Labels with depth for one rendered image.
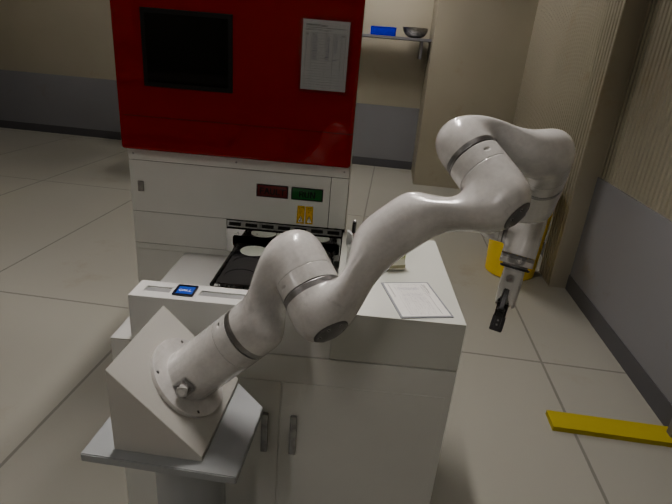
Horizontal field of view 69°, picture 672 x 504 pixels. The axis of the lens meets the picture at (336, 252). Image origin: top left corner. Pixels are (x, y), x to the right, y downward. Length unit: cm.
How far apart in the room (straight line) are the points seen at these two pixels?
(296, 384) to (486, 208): 81
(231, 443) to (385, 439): 56
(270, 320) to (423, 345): 51
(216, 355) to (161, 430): 18
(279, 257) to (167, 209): 109
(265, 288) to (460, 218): 40
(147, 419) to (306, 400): 54
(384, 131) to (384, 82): 69
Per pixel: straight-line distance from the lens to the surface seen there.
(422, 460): 161
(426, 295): 146
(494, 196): 86
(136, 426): 110
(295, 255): 94
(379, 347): 136
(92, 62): 883
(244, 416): 120
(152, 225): 204
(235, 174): 187
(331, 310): 89
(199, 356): 106
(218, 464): 110
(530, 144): 97
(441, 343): 137
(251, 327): 98
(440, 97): 667
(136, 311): 144
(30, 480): 237
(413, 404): 147
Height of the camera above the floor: 160
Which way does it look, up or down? 22 degrees down
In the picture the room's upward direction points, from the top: 5 degrees clockwise
